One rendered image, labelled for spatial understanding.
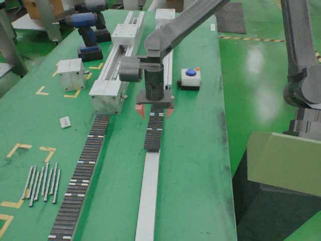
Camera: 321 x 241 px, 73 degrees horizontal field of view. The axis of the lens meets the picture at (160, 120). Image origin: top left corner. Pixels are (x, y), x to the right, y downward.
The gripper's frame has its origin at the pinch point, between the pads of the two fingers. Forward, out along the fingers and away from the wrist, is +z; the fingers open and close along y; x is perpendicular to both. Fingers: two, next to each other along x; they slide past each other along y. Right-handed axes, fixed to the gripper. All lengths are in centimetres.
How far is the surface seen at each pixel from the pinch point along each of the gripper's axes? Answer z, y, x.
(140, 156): 4.9, 4.5, 13.3
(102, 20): -7, 32, -70
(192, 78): -1.1, -14.6, -21.9
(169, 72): -3.8, -5.2, -22.6
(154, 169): 2.0, -0.2, 20.0
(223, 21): 80, -101, -313
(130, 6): 22, 33, -196
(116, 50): -4.1, 19.6, -40.7
